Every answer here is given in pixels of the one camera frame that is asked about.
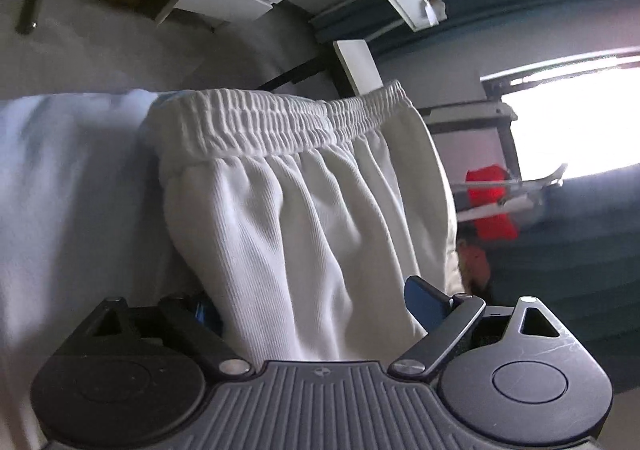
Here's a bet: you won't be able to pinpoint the red cloth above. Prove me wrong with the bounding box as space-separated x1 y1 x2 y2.
465 164 521 241

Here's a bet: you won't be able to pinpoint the white ribbed pants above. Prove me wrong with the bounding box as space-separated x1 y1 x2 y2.
142 80 459 365

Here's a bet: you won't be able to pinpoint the black bar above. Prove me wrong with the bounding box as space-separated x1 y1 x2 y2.
255 57 322 91

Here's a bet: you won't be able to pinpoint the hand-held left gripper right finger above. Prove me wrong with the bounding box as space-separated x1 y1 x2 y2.
388 275 577 378

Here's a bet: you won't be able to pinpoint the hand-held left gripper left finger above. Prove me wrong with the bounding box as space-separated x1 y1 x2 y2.
75 295 254 379

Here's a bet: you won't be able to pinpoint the white flat board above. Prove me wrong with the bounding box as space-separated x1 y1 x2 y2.
333 40 384 96

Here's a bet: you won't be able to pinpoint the grey white frame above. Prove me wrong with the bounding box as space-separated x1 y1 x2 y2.
419 100 523 181

